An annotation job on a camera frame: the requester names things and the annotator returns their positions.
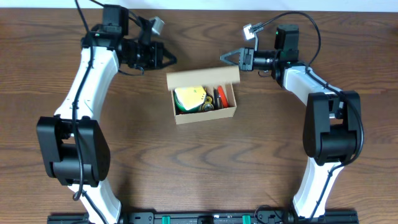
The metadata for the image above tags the cardboard box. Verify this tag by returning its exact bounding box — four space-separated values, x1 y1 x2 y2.
167 66 240 124

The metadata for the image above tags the red lighter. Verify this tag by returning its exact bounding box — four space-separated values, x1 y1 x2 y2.
176 111 198 115

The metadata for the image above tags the black yellow correction tape dispenser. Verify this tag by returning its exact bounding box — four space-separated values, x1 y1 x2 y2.
201 88 215 112

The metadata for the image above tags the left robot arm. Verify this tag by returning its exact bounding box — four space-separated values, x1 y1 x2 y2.
36 4 177 223

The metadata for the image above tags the green tape roll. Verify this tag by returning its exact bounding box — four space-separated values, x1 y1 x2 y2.
173 92 200 111

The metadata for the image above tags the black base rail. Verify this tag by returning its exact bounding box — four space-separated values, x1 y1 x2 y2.
46 210 360 224

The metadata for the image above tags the right black cable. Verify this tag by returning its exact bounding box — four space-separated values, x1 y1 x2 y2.
253 11 365 223

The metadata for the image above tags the yellow sticky note pad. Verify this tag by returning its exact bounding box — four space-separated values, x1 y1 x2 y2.
174 86 206 110

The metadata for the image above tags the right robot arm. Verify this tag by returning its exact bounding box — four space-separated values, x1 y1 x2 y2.
220 24 364 223

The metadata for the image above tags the red utility knife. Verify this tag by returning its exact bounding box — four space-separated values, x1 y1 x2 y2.
217 86 229 108

